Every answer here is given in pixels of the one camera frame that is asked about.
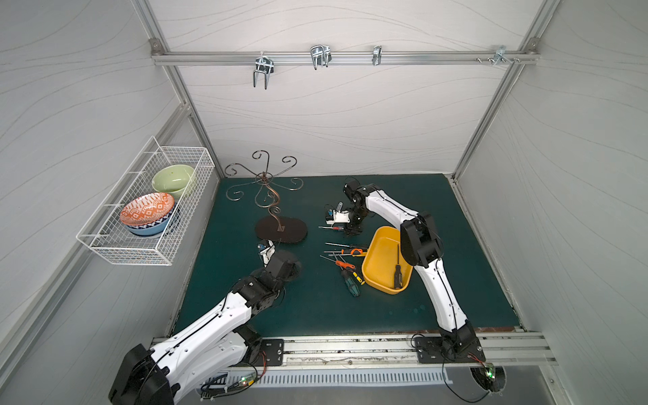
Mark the small metal hook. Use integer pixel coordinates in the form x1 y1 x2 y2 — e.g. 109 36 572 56
372 46 382 66

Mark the green black screwdriver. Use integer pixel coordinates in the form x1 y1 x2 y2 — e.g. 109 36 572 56
333 256 360 298

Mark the black yellow striped screwdriver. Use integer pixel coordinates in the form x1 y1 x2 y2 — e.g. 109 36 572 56
344 263 366 285

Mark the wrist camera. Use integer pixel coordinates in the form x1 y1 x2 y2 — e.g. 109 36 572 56
325 202 350 226
258 240 275 267

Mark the copper wire jewelry stand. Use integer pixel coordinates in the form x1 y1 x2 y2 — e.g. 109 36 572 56
224 150 308 244

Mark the white slotted cable duct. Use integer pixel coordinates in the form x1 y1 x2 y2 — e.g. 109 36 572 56
201 368 455 390

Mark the metal double hook middle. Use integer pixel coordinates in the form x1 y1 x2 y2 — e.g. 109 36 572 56
310 45 332 70

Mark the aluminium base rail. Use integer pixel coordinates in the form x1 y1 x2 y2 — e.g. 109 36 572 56
141 331 558 375

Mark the metal double hook left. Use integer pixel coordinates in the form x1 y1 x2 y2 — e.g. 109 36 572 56
252 56 275 89

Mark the yellow plastic storage tray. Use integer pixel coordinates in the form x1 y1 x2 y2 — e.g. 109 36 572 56
362 226 413 295

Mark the blue bowl under orange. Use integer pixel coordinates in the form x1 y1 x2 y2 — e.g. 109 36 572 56
121 207 176 237

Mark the orange black screwdriver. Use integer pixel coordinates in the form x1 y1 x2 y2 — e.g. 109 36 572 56
324 242 368 258

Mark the green ceramic bowl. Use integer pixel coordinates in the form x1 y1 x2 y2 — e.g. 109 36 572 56
151 165 197 202

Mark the orange patterned bowl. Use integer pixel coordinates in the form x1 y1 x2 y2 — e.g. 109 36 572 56
119 192 175 225

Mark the black yellow-capped screwdriver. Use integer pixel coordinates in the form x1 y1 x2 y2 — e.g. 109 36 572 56
393 244 403 290

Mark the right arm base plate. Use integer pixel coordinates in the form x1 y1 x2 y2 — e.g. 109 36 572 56
410 333 487 365

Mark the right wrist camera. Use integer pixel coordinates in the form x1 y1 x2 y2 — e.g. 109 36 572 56
325 202 350 226

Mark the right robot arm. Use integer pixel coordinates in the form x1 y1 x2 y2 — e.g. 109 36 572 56
344 180 486 362

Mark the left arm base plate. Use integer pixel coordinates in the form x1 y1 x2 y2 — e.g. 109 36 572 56
253 339 285 367

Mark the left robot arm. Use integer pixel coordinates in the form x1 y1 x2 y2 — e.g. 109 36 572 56
108 250 302 404

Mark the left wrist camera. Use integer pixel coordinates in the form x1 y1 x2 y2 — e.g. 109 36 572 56
258 240 275 267

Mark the metal hook right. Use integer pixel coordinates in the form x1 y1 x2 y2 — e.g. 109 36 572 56
475 46 521 66

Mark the metal double hook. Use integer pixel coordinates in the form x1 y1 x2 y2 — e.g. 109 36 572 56
252 56 275 89
310 45 332 70

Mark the aluminium top rail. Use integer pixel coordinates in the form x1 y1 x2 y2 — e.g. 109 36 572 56
152 50 541 67

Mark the white wire basket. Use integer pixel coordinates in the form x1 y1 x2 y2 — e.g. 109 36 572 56
77 138 214 266

